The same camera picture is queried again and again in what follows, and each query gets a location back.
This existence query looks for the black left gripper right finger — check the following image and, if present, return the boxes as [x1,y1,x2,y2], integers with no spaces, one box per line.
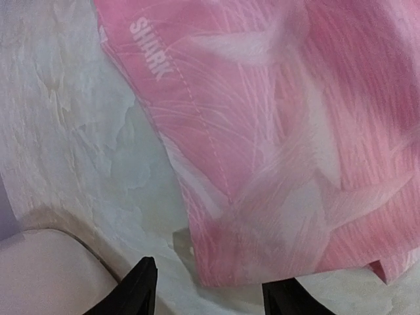
[262,278,328,315]

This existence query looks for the white plastic laundry basket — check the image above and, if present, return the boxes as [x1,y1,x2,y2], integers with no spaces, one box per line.
[1,230,117,314]

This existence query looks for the pink patterned shorts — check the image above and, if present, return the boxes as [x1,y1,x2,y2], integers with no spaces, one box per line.
[95,1,419,286]

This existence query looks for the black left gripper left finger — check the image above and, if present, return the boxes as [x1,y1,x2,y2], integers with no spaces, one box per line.
[85,257,158,315]

